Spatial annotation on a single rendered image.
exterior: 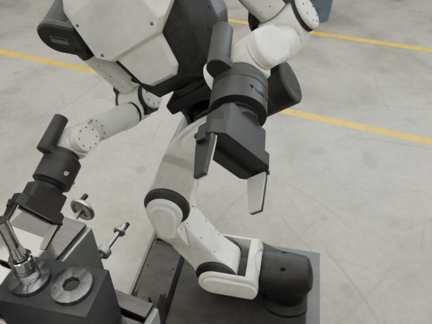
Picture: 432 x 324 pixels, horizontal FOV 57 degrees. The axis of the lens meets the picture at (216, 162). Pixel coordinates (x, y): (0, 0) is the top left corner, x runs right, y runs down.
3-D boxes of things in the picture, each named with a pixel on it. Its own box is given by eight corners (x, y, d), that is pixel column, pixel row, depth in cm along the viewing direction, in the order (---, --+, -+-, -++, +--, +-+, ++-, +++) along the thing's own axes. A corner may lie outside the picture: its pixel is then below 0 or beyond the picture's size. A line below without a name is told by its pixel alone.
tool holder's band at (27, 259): (18, 247, 86) (17, 245, 86) (37, 252, 85) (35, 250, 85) (3, 265, 83) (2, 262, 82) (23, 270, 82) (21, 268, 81)
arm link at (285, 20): (251, 82, 79) (284, 63, 94) (295, 56, 73) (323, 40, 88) (224, 34, 78) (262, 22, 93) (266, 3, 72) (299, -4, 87)
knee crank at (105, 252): (123, 223, 185) (121, 214, 182) (134, 227, 184) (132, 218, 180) (94, 259, 170) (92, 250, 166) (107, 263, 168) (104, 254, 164)
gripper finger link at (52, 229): (45, 249, 89) (57, 223, 91) (37, 249, 91) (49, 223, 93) (51, 252, 90) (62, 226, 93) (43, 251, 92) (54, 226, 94)
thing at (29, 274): (26, 264, 90) (18, 247, 86) (44, 269, 89) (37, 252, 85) (13, 282, 87) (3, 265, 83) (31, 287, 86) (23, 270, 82)
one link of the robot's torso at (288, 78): (303, 86, 101) (269, 26, 93) (302, 114, 92) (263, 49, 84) (214, 127, 115) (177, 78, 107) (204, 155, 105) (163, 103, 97)
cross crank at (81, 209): (80, 208, 180) (74, 189, 173) (102, 215, 177) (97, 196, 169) (56, 233, 169) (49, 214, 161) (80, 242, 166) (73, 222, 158)
